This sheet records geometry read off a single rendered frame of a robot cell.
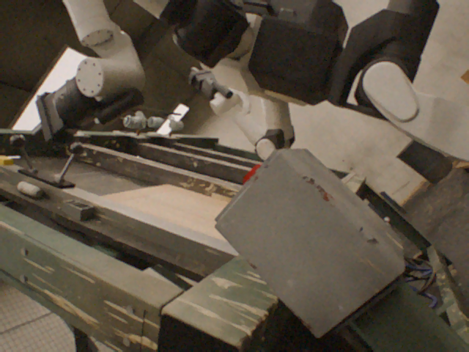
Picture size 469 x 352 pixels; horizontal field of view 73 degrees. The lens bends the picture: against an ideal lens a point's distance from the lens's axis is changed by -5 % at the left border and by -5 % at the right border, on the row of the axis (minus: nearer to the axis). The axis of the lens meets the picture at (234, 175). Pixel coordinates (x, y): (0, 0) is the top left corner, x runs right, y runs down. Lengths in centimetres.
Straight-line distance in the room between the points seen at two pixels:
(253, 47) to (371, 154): 550
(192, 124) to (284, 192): 668
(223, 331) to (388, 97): 58
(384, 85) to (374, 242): 51
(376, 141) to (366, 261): 595
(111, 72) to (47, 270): 35
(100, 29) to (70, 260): 39
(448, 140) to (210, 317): 61
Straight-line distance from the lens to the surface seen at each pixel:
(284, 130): 116
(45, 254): 61
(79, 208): 86
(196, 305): 48
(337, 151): 623
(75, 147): 101
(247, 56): 83
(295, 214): 34
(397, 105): 79
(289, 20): 86
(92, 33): 67
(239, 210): 36
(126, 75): 65
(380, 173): 623
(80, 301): 58
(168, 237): 74
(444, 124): 82
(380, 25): 85
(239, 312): 48
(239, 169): 156
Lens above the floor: 85
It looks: 15 degrees up
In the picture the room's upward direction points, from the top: 44 degrees counter-clockwise
